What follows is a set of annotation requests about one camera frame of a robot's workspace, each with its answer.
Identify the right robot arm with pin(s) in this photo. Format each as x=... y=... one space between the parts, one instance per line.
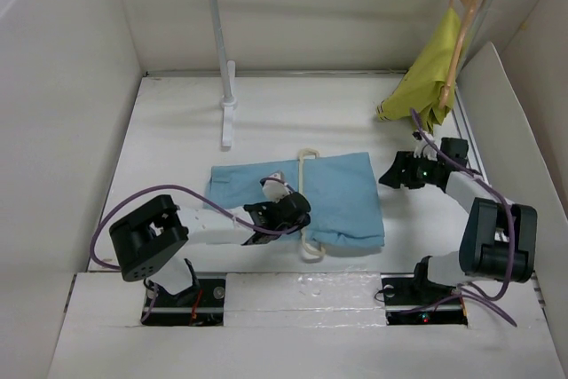
x=499 y=241

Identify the light blue trousers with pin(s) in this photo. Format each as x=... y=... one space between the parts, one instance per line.
x=346 y=209

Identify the wooden hanger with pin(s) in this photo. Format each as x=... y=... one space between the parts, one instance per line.
x=469 y=8

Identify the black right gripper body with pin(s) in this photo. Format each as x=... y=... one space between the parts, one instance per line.
x=423 y=170

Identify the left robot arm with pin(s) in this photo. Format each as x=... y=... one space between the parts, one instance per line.
x=147 y=241

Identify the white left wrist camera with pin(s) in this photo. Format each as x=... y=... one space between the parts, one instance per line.
x=275 y=187

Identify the yellow-green garment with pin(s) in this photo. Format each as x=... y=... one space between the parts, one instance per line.
x=421 y=86

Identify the white plastic hanger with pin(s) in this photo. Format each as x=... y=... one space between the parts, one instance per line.
x=317 y=252

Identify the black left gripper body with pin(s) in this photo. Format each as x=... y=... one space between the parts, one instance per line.
x=299 y=224

